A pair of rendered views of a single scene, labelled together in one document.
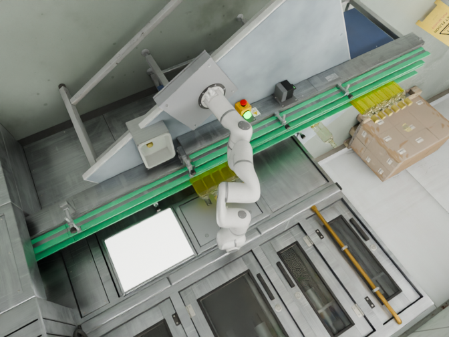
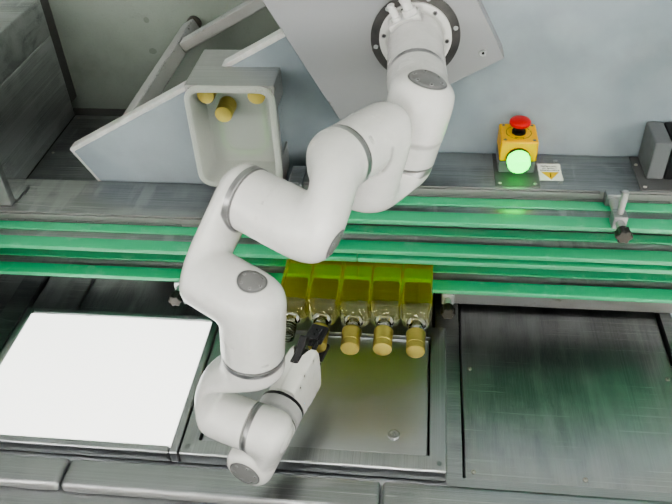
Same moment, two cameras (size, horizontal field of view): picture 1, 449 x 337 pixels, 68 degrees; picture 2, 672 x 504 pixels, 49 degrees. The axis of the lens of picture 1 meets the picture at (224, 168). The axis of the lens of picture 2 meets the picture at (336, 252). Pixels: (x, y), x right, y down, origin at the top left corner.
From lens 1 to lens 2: 0.89 m
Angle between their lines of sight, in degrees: 30
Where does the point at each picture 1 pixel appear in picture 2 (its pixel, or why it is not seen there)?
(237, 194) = (261, 202)
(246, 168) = (333, 140)
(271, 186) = (510, 414)
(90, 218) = (25, 231)
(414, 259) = not seen: outside the picture
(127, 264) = (22, 380)
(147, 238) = (110, 354)
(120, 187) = (128, 204)
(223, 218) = (191, 264)
